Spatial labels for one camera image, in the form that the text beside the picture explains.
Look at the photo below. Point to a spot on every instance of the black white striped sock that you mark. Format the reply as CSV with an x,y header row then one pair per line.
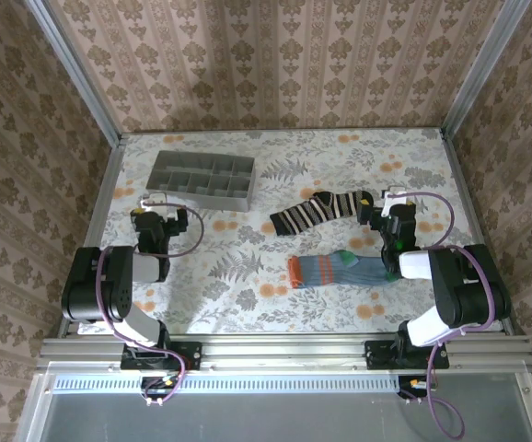
x,y
321,209

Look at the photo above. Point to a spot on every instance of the blue sock orange stripes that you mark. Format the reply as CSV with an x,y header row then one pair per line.
x,y
339,271

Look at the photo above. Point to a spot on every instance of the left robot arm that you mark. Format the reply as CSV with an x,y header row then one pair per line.
x,y
91,285

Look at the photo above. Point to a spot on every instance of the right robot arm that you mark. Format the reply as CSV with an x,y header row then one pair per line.
x,y
468,285

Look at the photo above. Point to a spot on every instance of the grey divided organizer tray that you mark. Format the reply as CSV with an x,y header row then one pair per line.
x,y
201,182

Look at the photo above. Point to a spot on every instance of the floral tablecloth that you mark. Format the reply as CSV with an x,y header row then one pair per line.
x,y
330,156

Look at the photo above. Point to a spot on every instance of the grey metal shelf plate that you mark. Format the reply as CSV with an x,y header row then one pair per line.
x,y
270,419

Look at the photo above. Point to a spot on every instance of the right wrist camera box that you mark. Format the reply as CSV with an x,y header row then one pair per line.
x,y
390,202

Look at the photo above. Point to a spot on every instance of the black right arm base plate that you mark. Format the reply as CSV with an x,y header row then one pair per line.
x,y
378,354

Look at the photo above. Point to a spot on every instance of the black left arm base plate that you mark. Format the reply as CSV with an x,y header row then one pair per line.
x,y
188,357

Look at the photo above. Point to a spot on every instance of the aluminium corner post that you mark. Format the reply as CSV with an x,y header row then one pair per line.
x,y
77,69
482,69

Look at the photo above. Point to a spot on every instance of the aluminium frame rail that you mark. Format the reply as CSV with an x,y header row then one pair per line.
x,y
284,352

